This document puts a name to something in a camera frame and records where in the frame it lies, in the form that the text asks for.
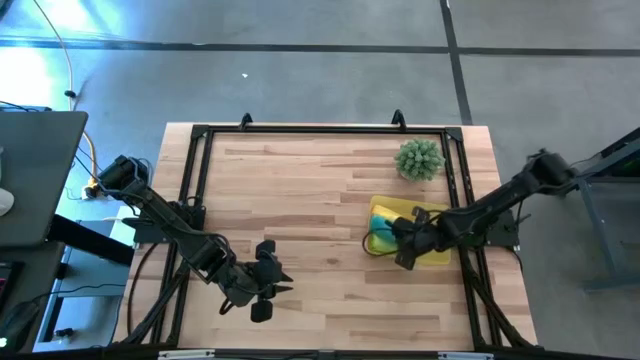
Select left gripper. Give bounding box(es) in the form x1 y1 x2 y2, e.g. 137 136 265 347
222 239 295 324

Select black table edge strip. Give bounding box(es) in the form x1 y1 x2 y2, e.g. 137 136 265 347
117 122 539 351

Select yellow power plug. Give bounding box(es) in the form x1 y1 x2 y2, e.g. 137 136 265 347
81 180 110 202

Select white rounded object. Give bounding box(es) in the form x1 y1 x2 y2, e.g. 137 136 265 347
0 187 16 218

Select grey metal cart frame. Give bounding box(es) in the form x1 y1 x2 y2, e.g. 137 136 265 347
573 127 640 292

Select black desk support beam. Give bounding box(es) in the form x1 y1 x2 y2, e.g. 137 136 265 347
47 213 137 267

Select cream floor cable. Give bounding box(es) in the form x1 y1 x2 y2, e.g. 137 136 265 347
32 0 100 174

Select leafy green plant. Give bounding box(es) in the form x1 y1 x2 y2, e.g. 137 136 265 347
393 138 447 183

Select white table bracket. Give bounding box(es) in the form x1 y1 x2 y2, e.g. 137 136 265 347
437 350 495 360
157 349 217 360

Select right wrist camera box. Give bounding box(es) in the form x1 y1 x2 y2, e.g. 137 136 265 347
435 215 464 247

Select translucent yellow plastic basket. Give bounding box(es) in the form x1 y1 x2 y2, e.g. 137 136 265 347
368 194 454 267

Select light green microfiber towel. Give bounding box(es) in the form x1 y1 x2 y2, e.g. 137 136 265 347
369 233 400 255

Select black cable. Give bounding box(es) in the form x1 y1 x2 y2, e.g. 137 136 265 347
218 294 239 316
361 227 401 258

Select teal microfiber towel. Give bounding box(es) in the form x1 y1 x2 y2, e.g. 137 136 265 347
369 214 397 242

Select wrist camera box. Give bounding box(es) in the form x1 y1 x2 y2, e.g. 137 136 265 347
435 215 464 247
223 272 257 308

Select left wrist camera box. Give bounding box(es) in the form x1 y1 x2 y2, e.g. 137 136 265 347
223 272 257 308

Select gray side desk top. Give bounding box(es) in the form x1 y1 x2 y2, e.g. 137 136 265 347
0 110 90 249

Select yellow microfiber towel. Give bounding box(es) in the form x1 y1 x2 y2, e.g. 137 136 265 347
371 204 403 223

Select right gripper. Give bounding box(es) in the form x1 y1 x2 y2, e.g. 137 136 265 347
389 206 452 272

